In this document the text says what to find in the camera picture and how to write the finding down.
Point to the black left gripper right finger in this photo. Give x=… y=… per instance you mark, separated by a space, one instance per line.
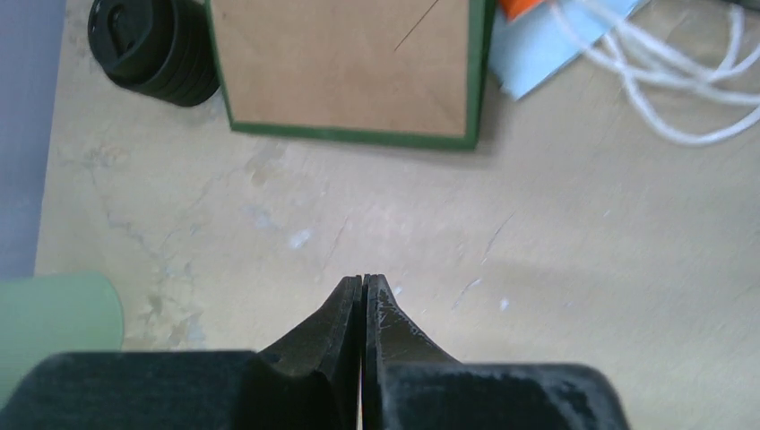
x=409 y=382

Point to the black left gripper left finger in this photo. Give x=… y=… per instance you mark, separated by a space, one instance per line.
x=307 y=379

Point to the green paper bag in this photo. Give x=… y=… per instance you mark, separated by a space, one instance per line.
x=396 y=73

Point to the green straw holder cup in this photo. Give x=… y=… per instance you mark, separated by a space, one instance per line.
x=47 y=315

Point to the orange paper bag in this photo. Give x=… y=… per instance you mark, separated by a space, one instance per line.
x=514 y=9

